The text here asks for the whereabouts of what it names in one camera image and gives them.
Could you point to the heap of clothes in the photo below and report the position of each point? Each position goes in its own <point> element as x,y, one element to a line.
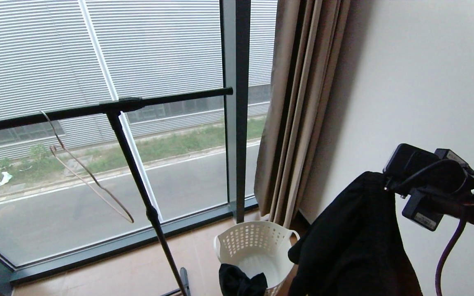
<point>239,281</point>

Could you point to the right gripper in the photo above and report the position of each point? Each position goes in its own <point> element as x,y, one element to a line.
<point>424,209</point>

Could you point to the white laundry basket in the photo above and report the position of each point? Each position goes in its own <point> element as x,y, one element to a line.
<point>253,242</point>

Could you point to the pink clothes hanger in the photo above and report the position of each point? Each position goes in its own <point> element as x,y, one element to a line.
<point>97,185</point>

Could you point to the beige curtain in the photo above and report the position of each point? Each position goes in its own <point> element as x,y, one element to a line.
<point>298,102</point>

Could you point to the black knitted garment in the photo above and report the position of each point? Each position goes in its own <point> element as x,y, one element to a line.
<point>352,246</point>

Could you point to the black clothes rack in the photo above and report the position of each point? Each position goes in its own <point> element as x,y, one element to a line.
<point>97,109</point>

